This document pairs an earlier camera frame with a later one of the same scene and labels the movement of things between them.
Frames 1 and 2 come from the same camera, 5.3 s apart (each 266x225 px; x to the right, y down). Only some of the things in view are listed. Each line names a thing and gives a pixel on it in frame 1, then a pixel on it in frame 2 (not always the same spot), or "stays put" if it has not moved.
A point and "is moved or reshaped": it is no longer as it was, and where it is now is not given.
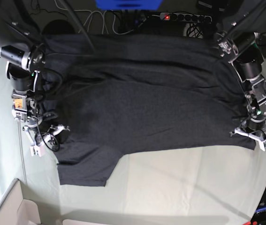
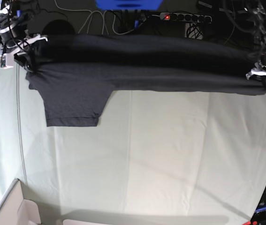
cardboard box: x=14 y=210 stays put
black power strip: x=185 y=17 stays put
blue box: x=128 y=4 stays put
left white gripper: x=41 y=138 to x=11 y=51
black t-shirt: x=119 y=93 is moved or reshaped
